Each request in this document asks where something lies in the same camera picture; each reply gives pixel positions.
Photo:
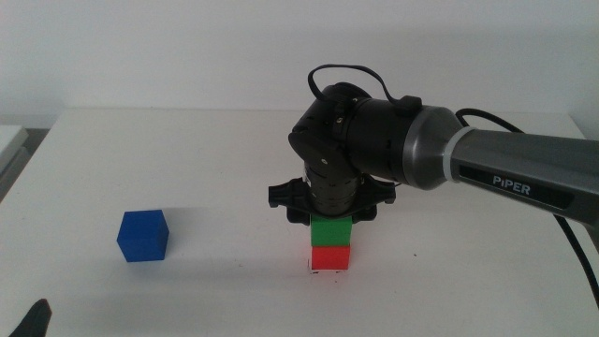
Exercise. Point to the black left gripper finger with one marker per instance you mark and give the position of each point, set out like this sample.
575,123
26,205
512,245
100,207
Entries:
33,323

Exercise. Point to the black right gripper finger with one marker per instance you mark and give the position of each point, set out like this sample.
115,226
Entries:
297,217
366,215

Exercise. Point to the green cube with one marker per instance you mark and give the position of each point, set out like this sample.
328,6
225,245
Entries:
331,230

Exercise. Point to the red cube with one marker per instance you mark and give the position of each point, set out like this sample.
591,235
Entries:
330,258

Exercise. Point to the blue cube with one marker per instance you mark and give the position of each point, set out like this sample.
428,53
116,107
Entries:
142,236

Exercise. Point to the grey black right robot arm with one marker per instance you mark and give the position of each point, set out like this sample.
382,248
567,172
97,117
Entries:
515,159

